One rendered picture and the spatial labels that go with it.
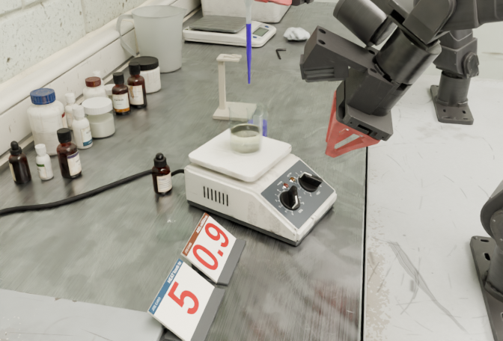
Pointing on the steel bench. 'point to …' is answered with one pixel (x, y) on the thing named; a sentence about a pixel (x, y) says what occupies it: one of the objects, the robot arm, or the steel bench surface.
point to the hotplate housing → (248, 200)
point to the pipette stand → (224, 85)
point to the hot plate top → (236, 164)
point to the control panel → (307, 206)
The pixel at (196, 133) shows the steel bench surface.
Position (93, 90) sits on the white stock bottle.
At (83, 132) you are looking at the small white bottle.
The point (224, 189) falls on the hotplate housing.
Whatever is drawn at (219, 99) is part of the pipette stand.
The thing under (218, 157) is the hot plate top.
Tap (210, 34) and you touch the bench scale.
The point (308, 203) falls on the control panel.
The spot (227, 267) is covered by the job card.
